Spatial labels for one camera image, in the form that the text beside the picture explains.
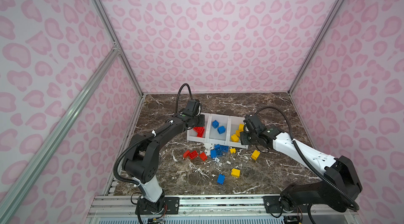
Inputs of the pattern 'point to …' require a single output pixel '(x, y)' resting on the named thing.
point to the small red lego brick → (185, 154)
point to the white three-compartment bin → (211, 136)
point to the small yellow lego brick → (233, 150)
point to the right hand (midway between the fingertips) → (244, 137)
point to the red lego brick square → (203, 156)
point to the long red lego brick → (200, 131)
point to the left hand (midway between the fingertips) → (203, 117)
